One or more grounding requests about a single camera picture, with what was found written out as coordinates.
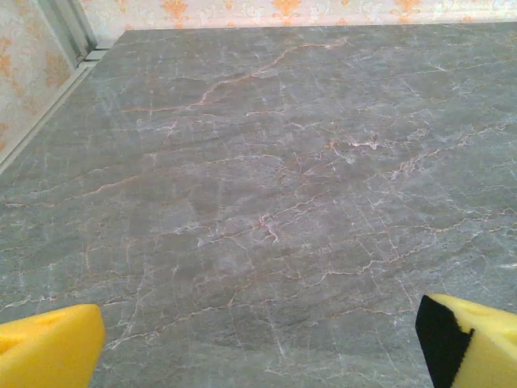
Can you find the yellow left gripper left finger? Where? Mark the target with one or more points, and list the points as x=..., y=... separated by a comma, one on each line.
x=48, y=351

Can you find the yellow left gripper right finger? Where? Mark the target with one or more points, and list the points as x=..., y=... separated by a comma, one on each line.
x=484, y=347

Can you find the aluminium side frame rail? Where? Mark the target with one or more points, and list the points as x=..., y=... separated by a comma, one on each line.
x=48, y=109

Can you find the aluminium frame post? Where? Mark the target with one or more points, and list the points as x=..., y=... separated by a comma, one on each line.
x=68, y=28

